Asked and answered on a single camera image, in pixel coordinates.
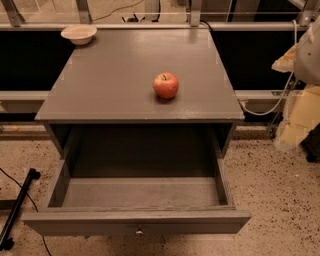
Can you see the red apple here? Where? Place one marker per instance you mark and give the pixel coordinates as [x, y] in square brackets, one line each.
[166, 85]

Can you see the metal railing frame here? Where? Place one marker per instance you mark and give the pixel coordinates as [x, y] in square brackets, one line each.
[60, 13]

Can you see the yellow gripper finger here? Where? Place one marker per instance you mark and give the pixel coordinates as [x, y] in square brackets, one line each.
[286, 62]
[301, 115]

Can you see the metal drawer knob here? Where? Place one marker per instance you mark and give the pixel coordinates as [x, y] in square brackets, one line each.
[139, 231]

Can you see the white bowl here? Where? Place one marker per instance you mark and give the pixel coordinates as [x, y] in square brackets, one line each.
[80, 34]

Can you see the open grey top drawer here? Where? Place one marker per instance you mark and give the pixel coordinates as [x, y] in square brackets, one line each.
[168, 179]

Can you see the black stand leg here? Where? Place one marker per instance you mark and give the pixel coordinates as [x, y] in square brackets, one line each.
[6, 243]

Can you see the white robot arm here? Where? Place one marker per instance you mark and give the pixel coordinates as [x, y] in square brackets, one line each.
[307, 59]

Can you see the grey wooden cabinet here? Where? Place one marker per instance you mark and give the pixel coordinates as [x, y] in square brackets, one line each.
[110, 82]

